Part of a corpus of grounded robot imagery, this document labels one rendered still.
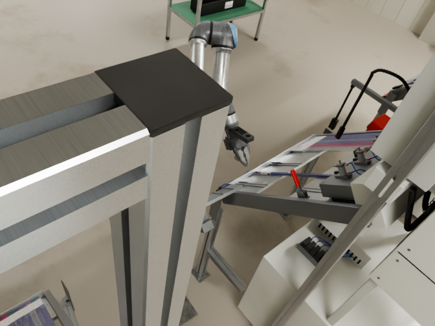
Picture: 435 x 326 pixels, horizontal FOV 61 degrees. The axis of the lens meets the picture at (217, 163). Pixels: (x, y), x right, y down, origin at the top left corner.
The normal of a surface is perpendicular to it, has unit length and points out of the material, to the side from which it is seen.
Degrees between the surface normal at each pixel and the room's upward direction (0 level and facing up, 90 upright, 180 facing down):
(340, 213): 90
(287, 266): 0
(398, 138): 90
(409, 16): 90
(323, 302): 0
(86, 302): 0
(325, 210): 90
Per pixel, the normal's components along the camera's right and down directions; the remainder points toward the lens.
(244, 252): 0.15, -0.66
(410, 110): -0.76, 0.40
